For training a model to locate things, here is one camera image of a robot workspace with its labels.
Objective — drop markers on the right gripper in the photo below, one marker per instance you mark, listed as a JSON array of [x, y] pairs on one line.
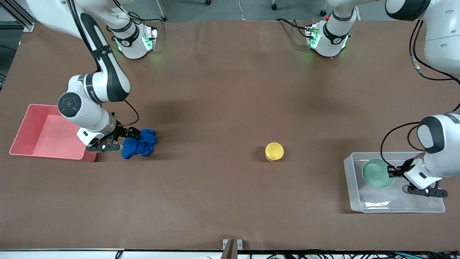
[[121, 132]]

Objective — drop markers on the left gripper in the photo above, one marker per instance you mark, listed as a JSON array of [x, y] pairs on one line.
[[403, 168]]

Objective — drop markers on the blue cloth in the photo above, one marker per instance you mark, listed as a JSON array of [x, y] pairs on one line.
[[142, 145]]

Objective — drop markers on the green plastic bowl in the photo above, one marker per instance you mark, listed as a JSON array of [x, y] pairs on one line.
[[376, 173]]

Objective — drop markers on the yellow plastic cup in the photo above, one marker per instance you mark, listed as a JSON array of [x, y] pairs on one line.
[[274, 151]]

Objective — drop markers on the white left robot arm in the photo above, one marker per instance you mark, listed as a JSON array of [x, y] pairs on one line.
[[440, 140]]

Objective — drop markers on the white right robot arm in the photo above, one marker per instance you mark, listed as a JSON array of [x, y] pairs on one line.
[[107, 77]]

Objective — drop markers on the clear plastic box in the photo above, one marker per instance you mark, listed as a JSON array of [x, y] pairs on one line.
[[381, 199]]

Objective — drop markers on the pink plastic bin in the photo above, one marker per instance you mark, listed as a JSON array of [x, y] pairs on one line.
[[46, 136]]

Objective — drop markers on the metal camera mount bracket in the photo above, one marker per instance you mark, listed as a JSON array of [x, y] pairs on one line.
[[232, 248]]

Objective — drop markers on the aluminium frame profile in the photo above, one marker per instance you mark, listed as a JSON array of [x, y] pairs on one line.
[[19, 16]]

